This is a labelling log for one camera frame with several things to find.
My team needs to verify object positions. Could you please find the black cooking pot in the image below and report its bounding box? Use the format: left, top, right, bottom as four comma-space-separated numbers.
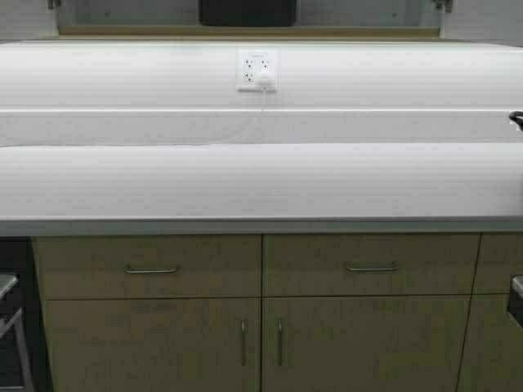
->
198, 0, 297, 28

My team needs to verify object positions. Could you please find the left lower cabinet door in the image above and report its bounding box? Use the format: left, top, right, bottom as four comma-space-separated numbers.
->
46, 298, 260, 391

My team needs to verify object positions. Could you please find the cabinet door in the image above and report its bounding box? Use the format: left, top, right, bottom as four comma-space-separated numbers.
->
262, 296, 469, 391
46, 298, 260, 391

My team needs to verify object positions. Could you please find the right lower cabinet door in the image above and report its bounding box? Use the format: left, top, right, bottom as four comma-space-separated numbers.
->
262, 296, 469, 391

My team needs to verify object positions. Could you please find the far right lower cabinet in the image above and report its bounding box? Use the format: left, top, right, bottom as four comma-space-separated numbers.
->
457, 233, 522, 391

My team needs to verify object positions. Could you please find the left wooden drawer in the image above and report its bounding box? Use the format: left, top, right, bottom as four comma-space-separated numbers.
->
34, 235, 262, 300

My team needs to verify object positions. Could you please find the wooden drawer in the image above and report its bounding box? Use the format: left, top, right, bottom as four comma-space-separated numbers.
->
264, 234, 480, 296
34, 235, 262, 300

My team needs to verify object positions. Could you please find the white power adapter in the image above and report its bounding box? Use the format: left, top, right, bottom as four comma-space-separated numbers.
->
256, 73, 274, 91

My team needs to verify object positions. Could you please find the right wooden drawer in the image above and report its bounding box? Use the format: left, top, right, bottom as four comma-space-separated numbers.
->
264, 234, 480, 296

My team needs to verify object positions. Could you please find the white charging cable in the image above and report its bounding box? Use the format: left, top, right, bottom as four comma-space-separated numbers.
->
0, 88, 269, 149

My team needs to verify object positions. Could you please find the right drawer metal handle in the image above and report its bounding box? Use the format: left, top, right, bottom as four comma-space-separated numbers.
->
345, 262, 398, 274

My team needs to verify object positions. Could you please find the drawer metal handle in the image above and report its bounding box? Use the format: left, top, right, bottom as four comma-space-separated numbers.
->
345, 262, 398, 274
124, 264, 179, 274

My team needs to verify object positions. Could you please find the left lower door handle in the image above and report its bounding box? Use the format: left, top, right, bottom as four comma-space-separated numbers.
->
240, 318, 248, 367

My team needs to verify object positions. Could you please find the door handle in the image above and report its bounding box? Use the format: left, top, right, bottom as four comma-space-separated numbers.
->
276, 318, 284, 367
240, 318, 248, 367

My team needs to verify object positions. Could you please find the right lower door handle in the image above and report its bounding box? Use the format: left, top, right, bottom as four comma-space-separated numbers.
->
276, 318, 284, 367

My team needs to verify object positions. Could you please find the white wall outlet plate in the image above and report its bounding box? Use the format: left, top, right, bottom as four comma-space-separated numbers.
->
236, 48, 278, 92

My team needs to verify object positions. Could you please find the left drawer metal handle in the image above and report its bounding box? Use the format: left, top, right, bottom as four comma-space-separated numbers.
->
124, 264, 179, 274

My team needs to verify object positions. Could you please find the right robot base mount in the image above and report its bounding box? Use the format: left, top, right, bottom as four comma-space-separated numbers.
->
507, 275, 523, 327

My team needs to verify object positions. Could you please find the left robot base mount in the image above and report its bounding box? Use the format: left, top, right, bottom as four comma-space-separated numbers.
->
0, 272, 36, 392

